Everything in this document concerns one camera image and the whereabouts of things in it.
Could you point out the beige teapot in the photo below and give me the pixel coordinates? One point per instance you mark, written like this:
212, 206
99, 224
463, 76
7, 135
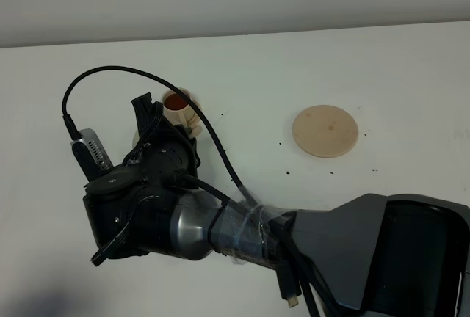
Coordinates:
190, 122

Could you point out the beige teapot saucer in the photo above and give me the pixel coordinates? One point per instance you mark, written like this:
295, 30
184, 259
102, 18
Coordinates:
325, 131

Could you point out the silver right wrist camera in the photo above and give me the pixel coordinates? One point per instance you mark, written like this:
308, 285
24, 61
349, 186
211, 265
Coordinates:
91, 155

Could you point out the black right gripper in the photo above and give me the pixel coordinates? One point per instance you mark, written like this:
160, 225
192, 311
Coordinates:
130, 207

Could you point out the beige far teacup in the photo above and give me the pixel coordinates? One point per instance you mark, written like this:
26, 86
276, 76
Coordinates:
176, 109

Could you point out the beige near cup saucer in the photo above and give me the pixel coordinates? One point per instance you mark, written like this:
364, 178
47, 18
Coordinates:
135, 139

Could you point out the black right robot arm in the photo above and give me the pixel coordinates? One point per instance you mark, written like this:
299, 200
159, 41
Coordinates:
400, 255

